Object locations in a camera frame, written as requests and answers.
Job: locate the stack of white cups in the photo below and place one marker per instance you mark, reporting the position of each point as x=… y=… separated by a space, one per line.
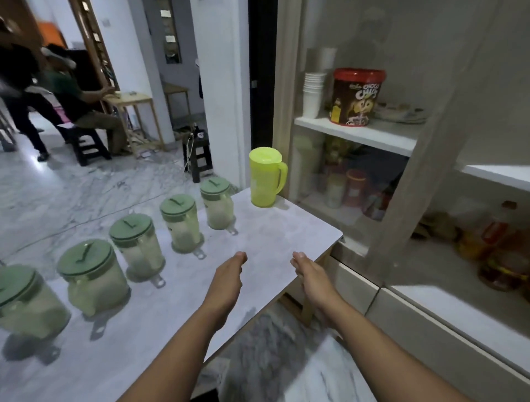
x=312 y=97

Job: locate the small wooden table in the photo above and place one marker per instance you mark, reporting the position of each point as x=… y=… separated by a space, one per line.
x=132 y=101

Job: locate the person's right fingers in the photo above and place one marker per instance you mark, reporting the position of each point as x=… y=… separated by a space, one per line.
x=301 y=261

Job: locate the red lid brown tub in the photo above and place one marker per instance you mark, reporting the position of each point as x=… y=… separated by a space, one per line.
x=356 y=99

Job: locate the black plastic stool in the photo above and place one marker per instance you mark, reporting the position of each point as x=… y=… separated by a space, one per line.
x=198 y=153
x=89 y=145

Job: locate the red container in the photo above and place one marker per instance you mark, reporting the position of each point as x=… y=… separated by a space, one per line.
x=356 y=188

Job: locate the wooden shelf rack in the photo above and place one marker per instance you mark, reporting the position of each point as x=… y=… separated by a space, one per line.
x=93 y=45

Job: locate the person's right forearm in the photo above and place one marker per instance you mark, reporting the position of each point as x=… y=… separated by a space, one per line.
x=381 y=360

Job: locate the person's right hand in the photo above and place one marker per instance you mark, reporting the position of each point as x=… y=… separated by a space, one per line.
x=314 y=283

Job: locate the wooden side table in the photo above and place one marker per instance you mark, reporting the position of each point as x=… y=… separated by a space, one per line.
x=176 y=89

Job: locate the glass door cabinet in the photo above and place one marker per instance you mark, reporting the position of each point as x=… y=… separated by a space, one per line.
x=430 y=174

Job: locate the green lid clear jar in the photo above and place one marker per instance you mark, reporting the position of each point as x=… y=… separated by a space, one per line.
x=218 y=207
x=29 y=306
x=93 y=281
x=182 y=227
x=138 y=248

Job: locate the yellow plastic pitcher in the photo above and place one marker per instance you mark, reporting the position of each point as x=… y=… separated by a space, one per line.
x=265 y=178

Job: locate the person's left hand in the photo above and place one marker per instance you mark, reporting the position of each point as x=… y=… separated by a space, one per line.
x=223 y=285

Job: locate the cooking oil bottle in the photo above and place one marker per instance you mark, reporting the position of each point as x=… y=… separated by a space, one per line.
x=484 y=236
x=503 y=267

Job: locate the white container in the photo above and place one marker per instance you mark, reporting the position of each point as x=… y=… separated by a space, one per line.
x=335 y=190

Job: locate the person's left fingers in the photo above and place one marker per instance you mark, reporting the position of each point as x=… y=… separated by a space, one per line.
x=236 y=261

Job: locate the person's left forearm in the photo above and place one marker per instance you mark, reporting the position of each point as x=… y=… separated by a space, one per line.
x=182 y=356

